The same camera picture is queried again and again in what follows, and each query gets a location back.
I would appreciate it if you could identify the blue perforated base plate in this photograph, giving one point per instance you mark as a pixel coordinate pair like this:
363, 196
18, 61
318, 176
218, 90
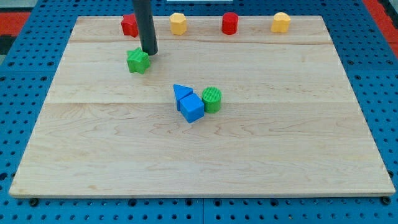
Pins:
30, 64

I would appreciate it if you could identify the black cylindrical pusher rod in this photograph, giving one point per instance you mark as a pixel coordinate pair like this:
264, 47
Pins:
145, 25

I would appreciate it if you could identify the green star block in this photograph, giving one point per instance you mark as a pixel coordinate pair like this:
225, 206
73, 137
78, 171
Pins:
137, 61

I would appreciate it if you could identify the red cylinder block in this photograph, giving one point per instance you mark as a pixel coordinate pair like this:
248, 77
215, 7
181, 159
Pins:
229, 25

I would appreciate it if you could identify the yellow hexagon block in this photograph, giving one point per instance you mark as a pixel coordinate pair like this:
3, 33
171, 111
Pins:
178, 23

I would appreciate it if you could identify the light wooden board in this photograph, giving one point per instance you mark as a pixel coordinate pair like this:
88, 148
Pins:
289, 124

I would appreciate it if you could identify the green cylinder block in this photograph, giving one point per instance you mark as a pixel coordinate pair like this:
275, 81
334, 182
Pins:
211, 97

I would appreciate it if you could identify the blue triangle block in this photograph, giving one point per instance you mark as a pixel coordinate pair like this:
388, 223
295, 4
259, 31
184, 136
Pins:
181, 92

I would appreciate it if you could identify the red star block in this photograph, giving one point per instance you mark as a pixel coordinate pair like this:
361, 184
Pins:
129, 25

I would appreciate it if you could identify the blue cube block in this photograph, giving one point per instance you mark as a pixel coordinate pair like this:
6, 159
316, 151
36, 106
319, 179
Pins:
192, 107

